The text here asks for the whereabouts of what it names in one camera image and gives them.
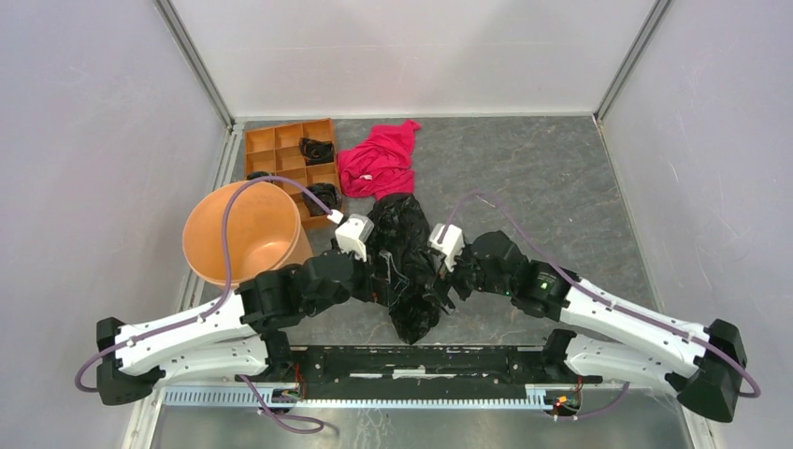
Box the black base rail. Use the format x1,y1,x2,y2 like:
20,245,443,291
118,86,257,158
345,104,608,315
250,345,603,400

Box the rolled black bag top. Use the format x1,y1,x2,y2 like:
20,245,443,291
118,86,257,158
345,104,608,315
298,138,336,167

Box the orange compartment tray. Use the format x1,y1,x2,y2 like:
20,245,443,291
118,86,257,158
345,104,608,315
243,118,344,232

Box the red cloth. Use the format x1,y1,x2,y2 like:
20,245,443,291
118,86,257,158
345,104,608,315
338,120,422,200

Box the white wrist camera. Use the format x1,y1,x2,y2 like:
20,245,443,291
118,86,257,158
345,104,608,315
326,210,374,262
428,224,465,272

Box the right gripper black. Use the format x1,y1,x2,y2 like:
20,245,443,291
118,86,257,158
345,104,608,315
422,242,512,316

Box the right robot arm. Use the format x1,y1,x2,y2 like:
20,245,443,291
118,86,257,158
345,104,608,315
428,224,747,423

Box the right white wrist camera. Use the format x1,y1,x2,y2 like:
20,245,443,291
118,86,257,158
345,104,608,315
428,224,465,272

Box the rolled black bag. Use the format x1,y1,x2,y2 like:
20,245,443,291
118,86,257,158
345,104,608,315
245,171,273,181
302,182,342,217
298,138,336,167

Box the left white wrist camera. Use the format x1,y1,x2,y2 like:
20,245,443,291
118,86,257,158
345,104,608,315
326,210,374,262

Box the orange trash bin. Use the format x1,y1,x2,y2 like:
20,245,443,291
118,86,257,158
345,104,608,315
182,181,314,287

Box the rolled black bag bottom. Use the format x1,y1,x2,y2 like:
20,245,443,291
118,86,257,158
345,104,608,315
302,182,342,217

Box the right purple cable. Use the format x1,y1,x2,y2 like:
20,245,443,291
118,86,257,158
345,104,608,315
436,190,762,423

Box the black trash bag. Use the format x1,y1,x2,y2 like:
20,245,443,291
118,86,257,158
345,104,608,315
367,194,454,345

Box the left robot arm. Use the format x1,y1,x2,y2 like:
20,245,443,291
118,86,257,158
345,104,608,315
96,250,407,406

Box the rolled black bag left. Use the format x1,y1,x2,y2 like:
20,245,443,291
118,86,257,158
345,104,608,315
245,171,273,181

